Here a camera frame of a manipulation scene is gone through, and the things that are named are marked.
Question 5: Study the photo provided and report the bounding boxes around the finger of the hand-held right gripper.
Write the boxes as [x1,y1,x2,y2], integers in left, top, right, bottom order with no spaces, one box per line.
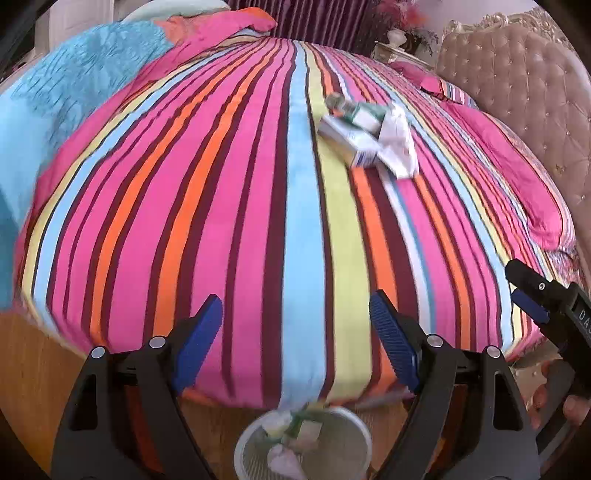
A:
[504,258,562,297]
[512,288,562,343]

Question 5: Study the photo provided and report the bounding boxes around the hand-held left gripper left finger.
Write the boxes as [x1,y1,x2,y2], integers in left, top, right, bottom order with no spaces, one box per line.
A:
[50,294,225,480]

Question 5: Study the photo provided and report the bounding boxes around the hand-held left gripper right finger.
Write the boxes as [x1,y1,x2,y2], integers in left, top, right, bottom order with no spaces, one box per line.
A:
[368,289,541,480]

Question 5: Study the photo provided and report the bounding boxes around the white mesh trash basket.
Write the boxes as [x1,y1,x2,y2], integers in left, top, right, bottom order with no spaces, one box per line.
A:
[233,406,374,480]

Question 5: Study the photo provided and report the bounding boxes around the person's right hand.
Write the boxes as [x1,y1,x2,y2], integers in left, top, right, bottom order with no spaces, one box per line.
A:
[529,363,591,431]

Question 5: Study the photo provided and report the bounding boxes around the large pink pillow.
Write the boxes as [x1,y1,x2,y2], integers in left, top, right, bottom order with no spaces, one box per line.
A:
[438,99,576,250]

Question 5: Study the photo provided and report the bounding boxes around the striped bed sheet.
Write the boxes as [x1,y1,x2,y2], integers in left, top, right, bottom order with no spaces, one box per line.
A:
[14,34,578,409]

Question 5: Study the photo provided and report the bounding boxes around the tufted beige headboard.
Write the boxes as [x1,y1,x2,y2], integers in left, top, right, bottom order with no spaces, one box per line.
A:
[434,7,591,259]

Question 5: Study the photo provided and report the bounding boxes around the long white teal box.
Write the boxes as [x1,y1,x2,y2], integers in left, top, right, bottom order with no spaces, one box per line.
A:
[318,115,382,168]

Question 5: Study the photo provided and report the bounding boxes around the small teal white box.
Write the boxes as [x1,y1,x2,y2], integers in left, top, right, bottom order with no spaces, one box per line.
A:
[344,104,387,133]

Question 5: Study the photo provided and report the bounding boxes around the small pink pillow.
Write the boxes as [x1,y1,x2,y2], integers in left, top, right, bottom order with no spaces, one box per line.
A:
[390,60,479,110]

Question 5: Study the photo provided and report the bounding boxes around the white nightstand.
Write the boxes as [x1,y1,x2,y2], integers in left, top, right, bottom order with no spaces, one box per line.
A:
[372,41,439,70]

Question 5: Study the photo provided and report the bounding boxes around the blue patterned quilt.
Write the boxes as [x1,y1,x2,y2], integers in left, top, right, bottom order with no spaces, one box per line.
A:
[0,21,185,311]

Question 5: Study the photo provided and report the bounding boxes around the pink flowers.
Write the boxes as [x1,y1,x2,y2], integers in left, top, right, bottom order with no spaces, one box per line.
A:
[369,0,439,47]

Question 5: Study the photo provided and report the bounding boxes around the pink orange quilt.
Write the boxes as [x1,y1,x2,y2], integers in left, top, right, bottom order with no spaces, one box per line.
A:
[152,9,278,61]

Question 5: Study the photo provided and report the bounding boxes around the pale green pillow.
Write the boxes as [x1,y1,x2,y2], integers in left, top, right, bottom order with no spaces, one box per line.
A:
[122,0,232,22]

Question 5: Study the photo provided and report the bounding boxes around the purple curtain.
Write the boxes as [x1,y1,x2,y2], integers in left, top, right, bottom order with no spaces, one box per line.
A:
[226,0,389,56]

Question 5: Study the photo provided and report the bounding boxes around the white cabinet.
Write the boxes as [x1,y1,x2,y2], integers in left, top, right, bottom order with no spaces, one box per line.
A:
[34,0,130,51]

